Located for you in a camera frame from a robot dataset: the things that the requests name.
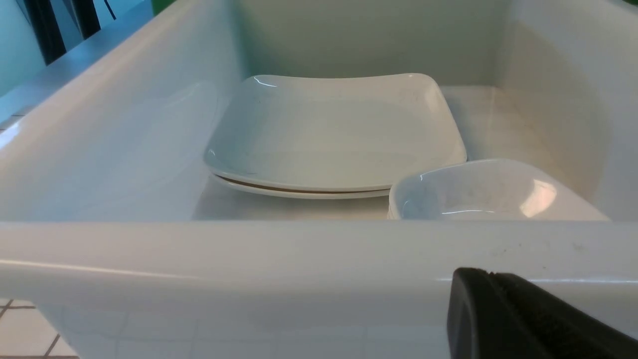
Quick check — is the white bowl in tub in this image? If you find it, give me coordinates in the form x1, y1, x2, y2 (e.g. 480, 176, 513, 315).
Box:
387, 159, 608, 221

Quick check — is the lower white plate in tub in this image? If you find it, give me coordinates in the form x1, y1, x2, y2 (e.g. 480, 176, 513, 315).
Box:
210, 174, 394, 200

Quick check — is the white plate in tub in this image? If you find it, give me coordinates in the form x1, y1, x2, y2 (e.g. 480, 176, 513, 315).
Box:
210, 174, 394, 200
203, 73, 468, 192

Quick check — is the top white plate in tub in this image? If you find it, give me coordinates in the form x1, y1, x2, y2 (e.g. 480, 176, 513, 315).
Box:
203, 73, 468, 192

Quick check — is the large white plastic tub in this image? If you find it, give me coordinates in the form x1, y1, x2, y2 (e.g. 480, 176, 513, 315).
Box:
1, 0, 637, 359

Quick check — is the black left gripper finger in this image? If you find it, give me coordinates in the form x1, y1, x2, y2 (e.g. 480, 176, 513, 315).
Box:
447, 267, 638, 359

